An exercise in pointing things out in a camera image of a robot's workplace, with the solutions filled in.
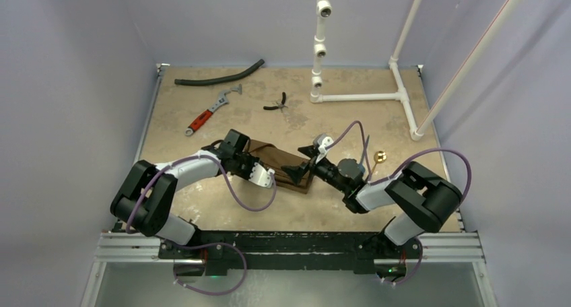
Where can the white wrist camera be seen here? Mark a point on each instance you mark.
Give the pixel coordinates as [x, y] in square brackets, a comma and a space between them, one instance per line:
[321, 144]
[261, 176]

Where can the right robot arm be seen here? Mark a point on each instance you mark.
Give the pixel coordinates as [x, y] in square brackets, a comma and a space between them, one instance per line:
[426, 199]

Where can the brown cloth napkin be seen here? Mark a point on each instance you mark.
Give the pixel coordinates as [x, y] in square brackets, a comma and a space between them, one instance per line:
[273, 157]

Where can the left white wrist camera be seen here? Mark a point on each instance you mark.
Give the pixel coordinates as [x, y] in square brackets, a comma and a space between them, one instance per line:
[261, 176]

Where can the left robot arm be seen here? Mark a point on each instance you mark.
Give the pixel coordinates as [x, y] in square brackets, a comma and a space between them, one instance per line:
[144, 199]

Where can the black pliers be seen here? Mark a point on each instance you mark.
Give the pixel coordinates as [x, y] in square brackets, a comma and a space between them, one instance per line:
[278, 105]

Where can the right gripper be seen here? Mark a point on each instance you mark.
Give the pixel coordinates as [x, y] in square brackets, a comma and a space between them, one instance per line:
[313, 163]

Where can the blue spoon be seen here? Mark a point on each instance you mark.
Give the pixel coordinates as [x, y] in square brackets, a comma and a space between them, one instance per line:
[365, 151]

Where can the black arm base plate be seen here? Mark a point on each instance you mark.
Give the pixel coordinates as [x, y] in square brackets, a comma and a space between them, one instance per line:
[362, 253]

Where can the aluminium frame rail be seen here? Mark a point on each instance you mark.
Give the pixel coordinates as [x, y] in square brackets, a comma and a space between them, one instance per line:
[116, 246]

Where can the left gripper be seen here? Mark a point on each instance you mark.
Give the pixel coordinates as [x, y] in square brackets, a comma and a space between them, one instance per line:
[251, 161]

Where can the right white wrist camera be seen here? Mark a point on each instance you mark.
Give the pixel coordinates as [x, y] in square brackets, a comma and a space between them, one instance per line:
[321, 144]

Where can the red handled adjustable wrench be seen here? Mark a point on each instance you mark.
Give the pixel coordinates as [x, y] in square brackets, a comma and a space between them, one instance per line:
[222, 100]

